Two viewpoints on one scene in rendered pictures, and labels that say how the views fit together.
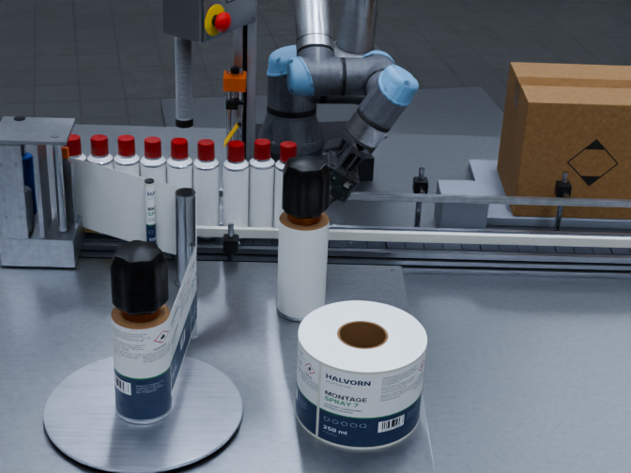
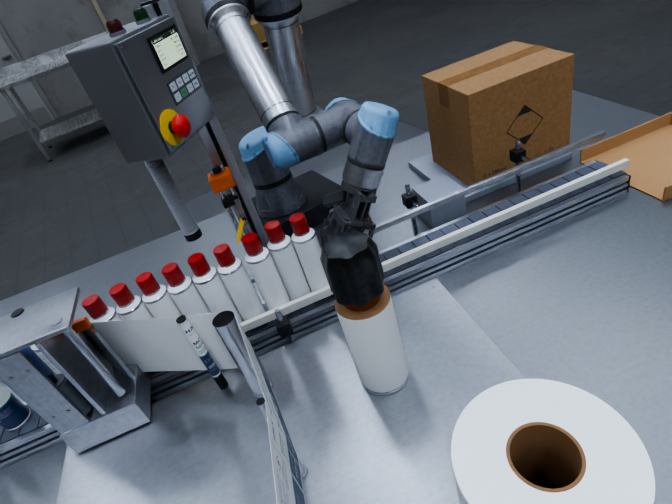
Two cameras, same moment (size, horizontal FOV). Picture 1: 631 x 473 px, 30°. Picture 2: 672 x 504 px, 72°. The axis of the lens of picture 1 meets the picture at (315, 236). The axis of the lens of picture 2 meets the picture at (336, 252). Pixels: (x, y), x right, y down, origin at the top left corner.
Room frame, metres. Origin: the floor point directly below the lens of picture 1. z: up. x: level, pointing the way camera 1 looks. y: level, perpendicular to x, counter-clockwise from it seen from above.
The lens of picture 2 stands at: (1.31, 0.10, 1.55)
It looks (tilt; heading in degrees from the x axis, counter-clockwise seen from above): 36 degrees down; 354
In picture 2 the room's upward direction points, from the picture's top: 18 degrees counter-clockwise
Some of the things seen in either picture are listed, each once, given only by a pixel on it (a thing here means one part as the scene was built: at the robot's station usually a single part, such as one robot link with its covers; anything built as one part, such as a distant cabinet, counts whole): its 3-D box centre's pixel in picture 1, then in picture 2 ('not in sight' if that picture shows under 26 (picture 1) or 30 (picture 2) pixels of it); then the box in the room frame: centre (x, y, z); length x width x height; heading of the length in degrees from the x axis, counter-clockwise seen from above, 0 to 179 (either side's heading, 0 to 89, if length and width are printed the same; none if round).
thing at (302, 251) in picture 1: (303, 237); (367, 315); (1.83, 0.02, 1.03); 0.09 x 0.09 x 0.30
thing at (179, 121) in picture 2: (221, 22); (179, 126); (2.11, 0.19, 1.33); 0.04 x 0.03 x 0.04; 147
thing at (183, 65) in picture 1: (183, 75); (171, 194); (2.20, 0.28, 1.18); 0.04 x 0.04 x 0.21
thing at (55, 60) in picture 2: not in sight; (101, 86); (7.88, 1.55, 0.51); 1.99 x 0.77 x 1.02; 103
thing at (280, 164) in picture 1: (286, 190); (310, 256); (2.10, 0.06, 0.98); 0.05 x 0.05 x 0.20
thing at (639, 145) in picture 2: not in sight; (667, 152); (2.14, -0.89, 0.85); 0.30 x 0.26 x 0.04; 92
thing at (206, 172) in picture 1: (206, 189); (239, 286); (2.10, 0.22, 0.98); 0.05 x 0.05 x 0.20
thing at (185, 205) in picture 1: (186, 236); (243, 355); (1.91, 0.24, 0.97); 0.05 x 0.05 x 0.19
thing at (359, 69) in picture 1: (371, 76); (342, 124); (2.20, -0.10, 1.20); 0.11 x 0.11 x 0.08; 7
